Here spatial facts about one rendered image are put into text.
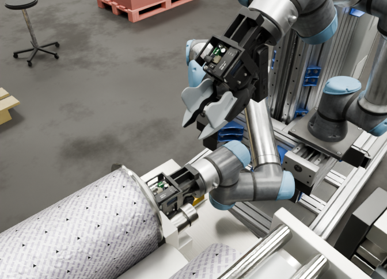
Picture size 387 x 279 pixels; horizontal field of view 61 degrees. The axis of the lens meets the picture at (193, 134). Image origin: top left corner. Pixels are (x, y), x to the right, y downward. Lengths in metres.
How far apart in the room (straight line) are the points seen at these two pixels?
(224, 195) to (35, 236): 0.49
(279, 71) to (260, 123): 0.57
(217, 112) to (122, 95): 2.49
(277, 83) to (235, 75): 1.01
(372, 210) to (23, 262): 0.40
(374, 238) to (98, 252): 0.34
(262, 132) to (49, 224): 0.63
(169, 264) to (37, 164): 2.10
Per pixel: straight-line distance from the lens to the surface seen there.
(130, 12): 4.32
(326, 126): 1.35
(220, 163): 0.76
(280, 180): 0.88
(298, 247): 0.31
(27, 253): 0.49
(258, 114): 0.98
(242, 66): 0.52
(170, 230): 0.58
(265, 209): 1.86
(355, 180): 2.13
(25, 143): 2.76
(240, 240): 0.93
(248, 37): 0.54
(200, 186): 0.73
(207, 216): 0.96
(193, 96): 0.57
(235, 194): 0.86
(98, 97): 3.03
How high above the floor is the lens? 1.70
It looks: 42 degrees down
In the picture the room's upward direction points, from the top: straight up
